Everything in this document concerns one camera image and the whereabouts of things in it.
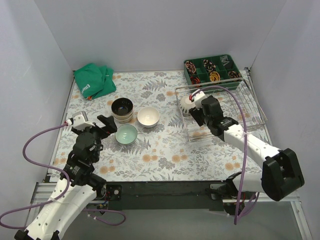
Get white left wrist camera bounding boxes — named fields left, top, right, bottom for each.
left=64, top=111, right=95, bottom=131

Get black white scrunchie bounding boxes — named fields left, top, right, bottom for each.
left=202, top=59, right=216, bottom=73

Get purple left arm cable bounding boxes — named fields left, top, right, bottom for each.
left=0, top=121, right=126, bottom=230

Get floral patterned table mat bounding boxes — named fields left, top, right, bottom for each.
left=51, top=71, right=282, bottom=182

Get black glossy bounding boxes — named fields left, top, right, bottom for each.
left=111, top=97, right=134, bottom=116

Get beige floral bowl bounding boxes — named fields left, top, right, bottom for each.
left=112, top=110, right=134, bottom=124

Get dark patterned scrunchie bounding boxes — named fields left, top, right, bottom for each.
left=228, top=70, right=242, bottom=79

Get green compartment organizer tray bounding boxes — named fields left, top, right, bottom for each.
left=183, top=54, right=242, bottom=90

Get pink black scrunchie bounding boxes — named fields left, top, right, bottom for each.
left=184, top=60, right=197, bottom=75

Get metal wire dish rack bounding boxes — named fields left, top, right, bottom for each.
left=169, top=77, right=267, bottom=142

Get green folded cloth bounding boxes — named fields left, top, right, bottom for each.
left=73, top=63, right=117, bottom=101

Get grey white gradient bowl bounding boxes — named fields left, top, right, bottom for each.
left=137, top=106, right=160, bottom=128

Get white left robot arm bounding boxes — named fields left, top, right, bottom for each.
left=14, top=111, right=117, bottom=240

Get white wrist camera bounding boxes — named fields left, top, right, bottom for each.
left=189, top=91, right=207, bottom=110
left=64, top=111, right=95, bottom=131

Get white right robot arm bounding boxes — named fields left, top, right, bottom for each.
left=187, top=91, right=305, bottom=201

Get pale green ribbed bowl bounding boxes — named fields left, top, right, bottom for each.
left=115, top=124, right=138, bottom=145

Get white bowl blue leaf pattern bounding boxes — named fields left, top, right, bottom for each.
left=179, top=95, right=196, bottom=115

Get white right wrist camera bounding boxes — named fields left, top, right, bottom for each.
left=189, top=91, right=207, bottom=110

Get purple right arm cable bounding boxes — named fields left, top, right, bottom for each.
left=189, top=85, right=261, bottom=225

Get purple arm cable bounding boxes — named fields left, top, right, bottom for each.
left=189, top=85, right=261, bottom=225
left=0, top=121, right=126, bottom=230

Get orange black hair tie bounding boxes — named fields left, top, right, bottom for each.
left=189, top=75, right=202, bottom=87

